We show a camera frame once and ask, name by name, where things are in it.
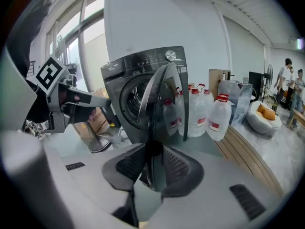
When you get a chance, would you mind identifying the round floor fan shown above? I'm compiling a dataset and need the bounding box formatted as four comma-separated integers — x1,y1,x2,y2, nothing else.
88,127,112,154

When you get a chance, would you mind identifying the black cabinet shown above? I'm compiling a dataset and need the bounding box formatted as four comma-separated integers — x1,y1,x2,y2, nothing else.
248,71,265,100

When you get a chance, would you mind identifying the cardboard box red print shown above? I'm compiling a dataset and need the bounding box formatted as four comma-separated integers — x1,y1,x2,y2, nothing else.
87,107,108,134

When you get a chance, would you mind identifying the large window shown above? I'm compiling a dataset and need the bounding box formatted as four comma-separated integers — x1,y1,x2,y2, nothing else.
45,0,108,93

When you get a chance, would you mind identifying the dark grey washing machine door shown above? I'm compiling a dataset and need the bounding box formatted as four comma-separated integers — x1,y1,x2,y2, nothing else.
137,62,190,193

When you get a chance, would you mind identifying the wooden bench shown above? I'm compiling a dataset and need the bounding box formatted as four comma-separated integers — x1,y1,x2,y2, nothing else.
287,109,305,129

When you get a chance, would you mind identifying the dark grey washing machine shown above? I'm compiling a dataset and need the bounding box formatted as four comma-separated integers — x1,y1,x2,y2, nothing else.
100,46,190,145

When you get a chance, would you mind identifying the wooden slat platform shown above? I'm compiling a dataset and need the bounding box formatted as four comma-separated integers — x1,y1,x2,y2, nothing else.
215,125,285,198

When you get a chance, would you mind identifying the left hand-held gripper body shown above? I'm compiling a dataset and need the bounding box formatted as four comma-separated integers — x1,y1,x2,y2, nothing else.
35,55,112,134

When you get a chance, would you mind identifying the black standing fan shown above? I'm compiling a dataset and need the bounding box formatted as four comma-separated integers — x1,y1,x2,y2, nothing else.
262,63,274,103

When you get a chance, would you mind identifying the tall brown cardboard box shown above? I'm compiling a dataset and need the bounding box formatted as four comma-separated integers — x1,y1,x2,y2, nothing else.
209,69,232,100

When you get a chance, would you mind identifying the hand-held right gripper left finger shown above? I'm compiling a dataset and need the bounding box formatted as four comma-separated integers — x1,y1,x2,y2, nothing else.
102,144,146,228

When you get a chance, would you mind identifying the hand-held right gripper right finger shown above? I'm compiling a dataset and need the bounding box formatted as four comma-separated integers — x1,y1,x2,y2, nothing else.
161,145,205,198

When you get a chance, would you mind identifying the clear water jug red cap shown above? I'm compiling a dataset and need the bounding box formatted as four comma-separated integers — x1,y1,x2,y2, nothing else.
163,99,179,136
202,89,215,112
187,87,208,138
175,87,189,137
205,94,233,142

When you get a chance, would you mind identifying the white beanbag seat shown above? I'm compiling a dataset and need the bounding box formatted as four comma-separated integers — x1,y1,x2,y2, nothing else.
246,100,282,135

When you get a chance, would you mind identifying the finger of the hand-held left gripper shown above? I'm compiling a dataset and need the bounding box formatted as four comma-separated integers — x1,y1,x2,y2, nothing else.
99,99,122,129

